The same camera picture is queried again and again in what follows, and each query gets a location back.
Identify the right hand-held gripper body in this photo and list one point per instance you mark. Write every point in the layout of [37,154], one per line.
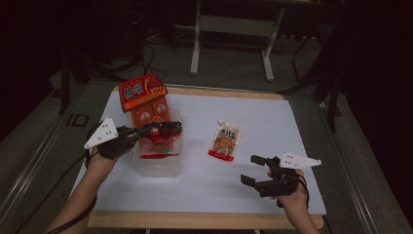
[282,182]

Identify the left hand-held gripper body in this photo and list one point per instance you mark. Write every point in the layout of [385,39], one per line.
[104,134]

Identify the red and black snack packet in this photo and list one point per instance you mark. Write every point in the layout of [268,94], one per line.
[162,143]

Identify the orange snack bag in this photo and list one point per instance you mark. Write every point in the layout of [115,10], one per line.
[141,92]

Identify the clear plastic container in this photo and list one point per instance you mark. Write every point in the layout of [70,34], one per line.
[162,167]

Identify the beige sauce pouch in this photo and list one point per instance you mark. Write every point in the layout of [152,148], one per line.
[225,141]

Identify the person's right hand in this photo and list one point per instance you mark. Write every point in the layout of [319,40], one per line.
[298,198]

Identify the person's left hand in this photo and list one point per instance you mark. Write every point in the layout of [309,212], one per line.
[100,162]

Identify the white table mat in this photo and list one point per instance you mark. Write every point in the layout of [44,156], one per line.
[201,188]

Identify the black metal stand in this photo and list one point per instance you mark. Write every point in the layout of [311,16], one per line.
[64,87]
[331,97]

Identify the aluminium rail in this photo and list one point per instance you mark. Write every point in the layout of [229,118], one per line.
[29,169]
[350,169]

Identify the white metal stand frame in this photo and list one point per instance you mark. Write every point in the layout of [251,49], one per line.
[237,26]

